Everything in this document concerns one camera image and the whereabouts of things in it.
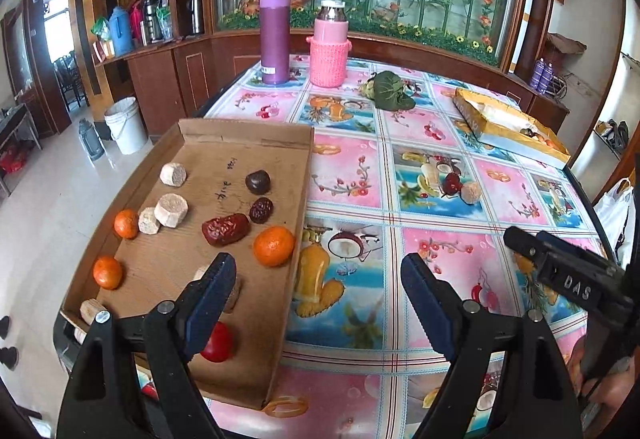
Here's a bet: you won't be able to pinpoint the orange tangerine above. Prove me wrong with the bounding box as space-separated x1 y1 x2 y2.
113 209 139 240
92 256 124 291
253 227 295 268

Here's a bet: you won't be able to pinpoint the large red jujube date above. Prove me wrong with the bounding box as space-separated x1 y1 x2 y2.
201 212 250 247

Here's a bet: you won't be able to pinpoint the beige cylindrical cake piece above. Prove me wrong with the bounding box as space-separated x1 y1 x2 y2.
160 162 188 188

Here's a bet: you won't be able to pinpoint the right hand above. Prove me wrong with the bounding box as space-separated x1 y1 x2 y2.
567 336 639 437

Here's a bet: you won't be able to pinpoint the red tomato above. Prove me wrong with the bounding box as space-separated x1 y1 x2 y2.
201 322 235 363

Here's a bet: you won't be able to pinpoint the round beige cake ball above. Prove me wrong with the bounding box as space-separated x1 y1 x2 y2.
460 181 483 205

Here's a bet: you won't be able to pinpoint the round dark red fruit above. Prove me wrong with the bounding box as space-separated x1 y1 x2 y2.
442 172 463 196

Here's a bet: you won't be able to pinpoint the floral plastic tablecloth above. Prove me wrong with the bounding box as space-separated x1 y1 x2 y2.
209 55 602 438

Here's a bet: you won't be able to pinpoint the brown cardboard tray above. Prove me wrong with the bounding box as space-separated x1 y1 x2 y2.
60 118 314 410

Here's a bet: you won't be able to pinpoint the purple spray cans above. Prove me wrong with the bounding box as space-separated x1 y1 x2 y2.
528 58 553 93

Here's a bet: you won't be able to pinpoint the dark chestnut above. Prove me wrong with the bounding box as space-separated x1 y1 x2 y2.
245 169 271 195

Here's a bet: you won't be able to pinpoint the grey floor kettle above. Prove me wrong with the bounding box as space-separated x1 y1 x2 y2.
78 118 105 162

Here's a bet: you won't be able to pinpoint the green leaf wrapped dumpling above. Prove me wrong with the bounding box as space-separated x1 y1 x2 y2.
358 70 416 112

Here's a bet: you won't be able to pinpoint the white plastic bucket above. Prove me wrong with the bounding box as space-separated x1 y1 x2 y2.
104 96 148 155

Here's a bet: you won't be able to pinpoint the pink knitted sleeve jar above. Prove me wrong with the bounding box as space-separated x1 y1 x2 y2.
306 0 352 88

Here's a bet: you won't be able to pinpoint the blue thermos jug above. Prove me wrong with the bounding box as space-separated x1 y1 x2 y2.
108 6 134 56

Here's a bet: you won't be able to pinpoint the black thermos flask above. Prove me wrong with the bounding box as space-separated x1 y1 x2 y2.
188 0 204 35

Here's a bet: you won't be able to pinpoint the purple thermos bottle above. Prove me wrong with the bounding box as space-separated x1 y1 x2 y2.
259 0 291 84

